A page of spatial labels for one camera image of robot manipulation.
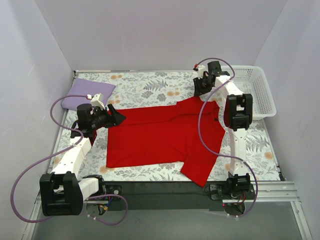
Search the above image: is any aluminium table frame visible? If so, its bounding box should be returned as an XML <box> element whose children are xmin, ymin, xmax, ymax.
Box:
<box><xmin>23</xmin><ymin>181</ymin><xmax>312</xmax><ymax>240</ymax></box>

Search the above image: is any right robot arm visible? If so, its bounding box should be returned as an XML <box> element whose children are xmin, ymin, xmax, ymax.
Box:
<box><xmin>193</xmin><ymin>60</ymin><xmax>253</xmax><ymax>204</ymax></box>

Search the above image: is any floral table mat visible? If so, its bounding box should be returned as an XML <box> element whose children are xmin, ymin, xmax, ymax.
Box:
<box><xmin>49</xmin><ymin>71</ymin><xmax>278</xmax><ymax>182</ymax></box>

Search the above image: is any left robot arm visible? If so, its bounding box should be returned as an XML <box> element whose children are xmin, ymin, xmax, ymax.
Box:
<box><xmin>39</xmin><ymin>103</ymin><xmax>126</xmax><ymax>217</ymax></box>

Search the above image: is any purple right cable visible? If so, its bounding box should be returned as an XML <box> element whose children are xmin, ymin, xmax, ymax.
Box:
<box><xmin>193</xmin><ymin>57</ymin><xmax>259</xmax><ymax>218</ymax></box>

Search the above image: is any folded lilac t shirt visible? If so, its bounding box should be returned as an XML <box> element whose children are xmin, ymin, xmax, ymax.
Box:
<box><xmin>61</xmin><ymin>78</ymin><xmax>116</xmax><ymax>111</ymax></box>

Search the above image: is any purple cable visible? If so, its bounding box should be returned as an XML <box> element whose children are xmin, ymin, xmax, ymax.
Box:
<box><xmin>11</xmin><ymin>94</ymin><xmax>130</xmax><ymax>226</ymax></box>
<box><xmin>193</xmin><ymin>57</ymin><xmax>259</xmax><ymax>218</ymax></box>

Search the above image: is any white plastic basket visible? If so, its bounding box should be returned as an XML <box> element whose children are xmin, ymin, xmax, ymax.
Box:
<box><xmin>232</xmin><ymin>65</ymin><xmax>277</xmax><ymax>121</ymax></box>

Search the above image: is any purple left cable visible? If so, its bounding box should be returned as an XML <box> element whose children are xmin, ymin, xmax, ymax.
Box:
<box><xmin>11</xmin><ymin>94</ymin><xmax>130</xmax><ymax>226</ymax></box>

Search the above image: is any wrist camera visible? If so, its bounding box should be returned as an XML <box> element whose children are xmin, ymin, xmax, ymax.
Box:
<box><xmin>86</xmin><ymin>93</ymin><xmax>106</xmax><ymax>110</ymax></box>
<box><xmin>193</xmin><ymin>64</ymin><xmax>208</xmax><ymax>80</ymax></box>

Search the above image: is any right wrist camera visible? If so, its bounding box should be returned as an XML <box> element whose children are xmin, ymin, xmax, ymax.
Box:
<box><xmin>193</xmin><ymin>64</ymin><xmax>208</xmax><ymax>80</ymax></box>

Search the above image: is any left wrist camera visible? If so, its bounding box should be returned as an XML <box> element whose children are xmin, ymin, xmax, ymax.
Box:
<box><xmin>86</xmin><ymin>93</ymin><xmax>106</xmax><ymax>110</ymax></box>

